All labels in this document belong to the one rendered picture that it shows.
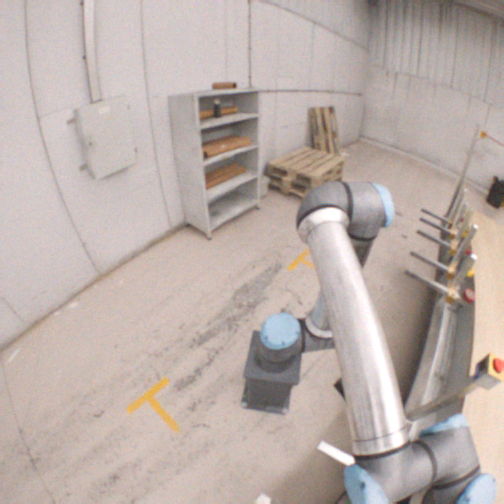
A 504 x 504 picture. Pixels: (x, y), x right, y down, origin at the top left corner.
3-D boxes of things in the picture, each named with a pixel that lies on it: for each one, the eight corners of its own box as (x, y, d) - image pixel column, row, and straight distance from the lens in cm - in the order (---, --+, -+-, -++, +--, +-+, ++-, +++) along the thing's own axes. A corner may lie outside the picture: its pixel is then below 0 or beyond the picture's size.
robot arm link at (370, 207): (294, 329, 114) (329, 170, 65) (329, 325, 119) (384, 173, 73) (301, 359, 108) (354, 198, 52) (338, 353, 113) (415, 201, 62)
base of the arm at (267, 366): (251, 370, 115) (251, 362, 106) (258, 336, 123) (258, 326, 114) (292, 376, 115) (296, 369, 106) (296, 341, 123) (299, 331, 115)
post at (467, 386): (401, 421, 115) (475, 381, 81) (405, 411, 117) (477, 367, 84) (409, 425, 117) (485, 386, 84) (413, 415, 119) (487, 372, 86)
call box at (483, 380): (470, 384, 80) (488, 371, 75) (473, 364, 84) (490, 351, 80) (486, 392, 84) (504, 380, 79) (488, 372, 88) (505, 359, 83)
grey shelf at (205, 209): (185, 226, 303) (166, 95, 253) (235, 198, 351) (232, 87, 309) (209, 240, 273) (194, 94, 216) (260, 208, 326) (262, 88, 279)
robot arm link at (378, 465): (289, 170, 58) (370, 528, 39) (337, 171, 62) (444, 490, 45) (283, 207, 65) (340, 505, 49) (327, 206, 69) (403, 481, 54)
